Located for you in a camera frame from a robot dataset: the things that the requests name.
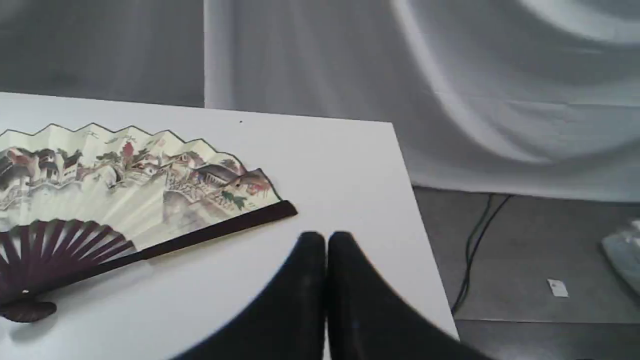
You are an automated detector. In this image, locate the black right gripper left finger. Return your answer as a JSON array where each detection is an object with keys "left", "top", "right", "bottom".
[{"left": 176, "top": 231, "right": 326, "bottom": 360}]

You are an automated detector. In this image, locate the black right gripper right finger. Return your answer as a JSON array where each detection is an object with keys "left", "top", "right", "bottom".
[{"left": 327, "top": 231, "right": 487, "bottom": 360}]

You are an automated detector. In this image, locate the painted paper folding fan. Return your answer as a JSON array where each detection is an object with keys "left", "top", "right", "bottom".
[{"left": 0, "top": 123, "right": 297, "bottom": 323}]

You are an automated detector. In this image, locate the white paper scrap on floor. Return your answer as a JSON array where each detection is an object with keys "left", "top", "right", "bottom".
[{"left": 546, "top": 278, "right": 570, "bottom": 299}]

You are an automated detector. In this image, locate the white backdrop curtain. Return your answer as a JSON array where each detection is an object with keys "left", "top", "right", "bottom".
[{"left": 1, "top": 0, "right": 640, "bottom": 202}]

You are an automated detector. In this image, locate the black floor cable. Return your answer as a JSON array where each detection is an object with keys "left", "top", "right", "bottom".
[{"left": 450, "top": 194, "right": 513, "bottom": 316}]

